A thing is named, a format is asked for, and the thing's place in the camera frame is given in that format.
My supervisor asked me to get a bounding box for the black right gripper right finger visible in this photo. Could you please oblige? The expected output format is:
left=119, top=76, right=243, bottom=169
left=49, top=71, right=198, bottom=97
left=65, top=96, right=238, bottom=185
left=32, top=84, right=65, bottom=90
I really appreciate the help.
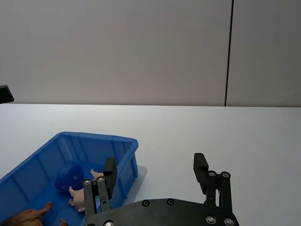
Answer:
left=193, top=153, right=234, bottom=212

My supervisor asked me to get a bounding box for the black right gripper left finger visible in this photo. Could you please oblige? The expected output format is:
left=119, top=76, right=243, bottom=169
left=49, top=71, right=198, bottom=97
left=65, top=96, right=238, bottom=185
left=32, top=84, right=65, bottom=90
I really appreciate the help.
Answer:
left=82, top=157, right=118, bottom=219

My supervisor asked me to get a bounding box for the pink toy pig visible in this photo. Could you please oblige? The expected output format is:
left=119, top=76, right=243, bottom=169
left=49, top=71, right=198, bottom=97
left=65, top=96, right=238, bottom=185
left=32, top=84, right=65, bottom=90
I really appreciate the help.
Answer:
left=68, top=168, right=105, bottom=213

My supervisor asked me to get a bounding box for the blue round toy block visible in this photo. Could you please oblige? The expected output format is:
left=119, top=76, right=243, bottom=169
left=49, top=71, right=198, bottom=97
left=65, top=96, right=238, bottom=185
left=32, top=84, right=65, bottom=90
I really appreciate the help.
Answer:
left=55, top=164, right=84, bottom=193

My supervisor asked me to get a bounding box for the blue plastic bin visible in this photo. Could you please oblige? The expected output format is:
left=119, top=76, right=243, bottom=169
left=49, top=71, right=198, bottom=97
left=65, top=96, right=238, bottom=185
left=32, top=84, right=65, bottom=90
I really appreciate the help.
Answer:
left=0, top=131, right=139, bottom=226

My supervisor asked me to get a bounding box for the brown furry toy animal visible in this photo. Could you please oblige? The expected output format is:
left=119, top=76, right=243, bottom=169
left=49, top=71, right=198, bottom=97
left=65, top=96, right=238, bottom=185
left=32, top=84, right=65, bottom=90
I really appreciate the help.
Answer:
left=0, top=201, right=69, bottom=226

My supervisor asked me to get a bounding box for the black flat block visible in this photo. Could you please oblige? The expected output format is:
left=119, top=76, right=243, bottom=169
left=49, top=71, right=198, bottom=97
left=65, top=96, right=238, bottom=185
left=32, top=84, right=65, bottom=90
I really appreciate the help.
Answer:
left=0, top=85, right=15, bottom=105

